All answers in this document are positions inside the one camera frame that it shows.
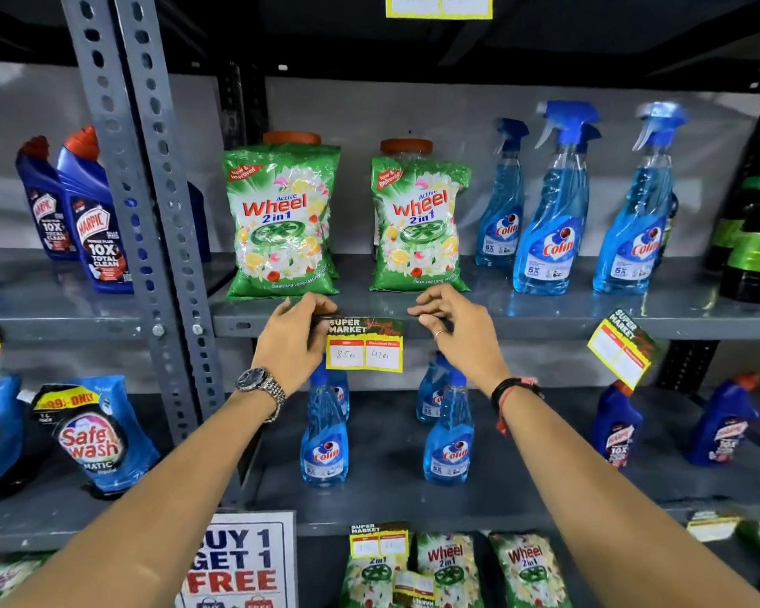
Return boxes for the person's right hand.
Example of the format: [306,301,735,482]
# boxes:
[408,285,512,393]

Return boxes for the person's left hand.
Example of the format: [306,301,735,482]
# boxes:
[252,292,338,397]

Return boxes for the person's left forearm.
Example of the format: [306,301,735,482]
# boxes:
[0,387,281,608]

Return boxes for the person's right forearm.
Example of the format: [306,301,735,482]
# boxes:
[499,387,760,608]

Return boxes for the silver wristwatch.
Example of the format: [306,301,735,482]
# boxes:
[235,367,288,425]

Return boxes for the blue glass cleaner spray bottle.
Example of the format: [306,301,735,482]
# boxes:
[474,117,530,268]
[327,367,351,420]
[415,350,452,426]
[593,101,689,296]
[512,100,603,297]
[422,368,475,486]
[299,363,350,487]

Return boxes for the grey metal shelf board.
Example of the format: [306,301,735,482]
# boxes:
[0,246,237,350]
[0,392,249,555]
[246,385,760,537]
[209,253,760,342]

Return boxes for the black wristband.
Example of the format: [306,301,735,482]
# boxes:
[490,377,545,415]

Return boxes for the red thread wristband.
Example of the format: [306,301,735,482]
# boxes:
[495,377,540,436]

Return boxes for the blue toilet cleaner bottle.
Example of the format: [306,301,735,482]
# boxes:
[588,380,644,470]
[15,135,81,261]
[186,181,212,264]
[55,125,135,295]
[684,371,760,468]

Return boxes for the orange lidded jar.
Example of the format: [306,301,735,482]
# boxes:
[262,130,323,147]
[380,138,434,157]

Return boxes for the grey perforated shelf upright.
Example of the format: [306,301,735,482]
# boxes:
[60,0,227,445]

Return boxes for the white promotional offer sign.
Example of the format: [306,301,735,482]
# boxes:
[175,510,299,608]

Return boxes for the dark bottle with green label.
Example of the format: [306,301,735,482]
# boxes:
[702,175,760,273]
[719,176,760,305]

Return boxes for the black perforated shelf post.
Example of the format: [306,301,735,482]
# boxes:
[218,59,271,147]
[655,88,760,394]

